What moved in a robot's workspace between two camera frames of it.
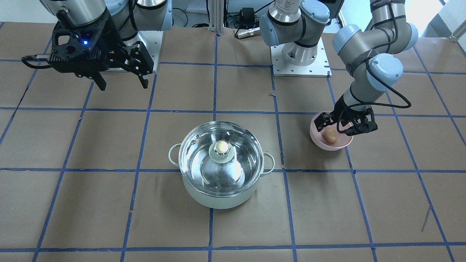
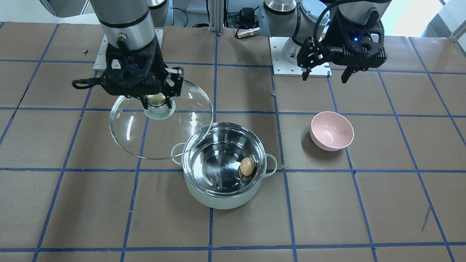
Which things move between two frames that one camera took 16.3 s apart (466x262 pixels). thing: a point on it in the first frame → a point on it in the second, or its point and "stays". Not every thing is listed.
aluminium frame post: [216, 16] stays
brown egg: [330, 135] → [247, 166]
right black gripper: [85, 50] → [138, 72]
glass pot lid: [220, 157] → [158, 132]
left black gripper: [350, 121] → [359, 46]
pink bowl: [330, 138] stays
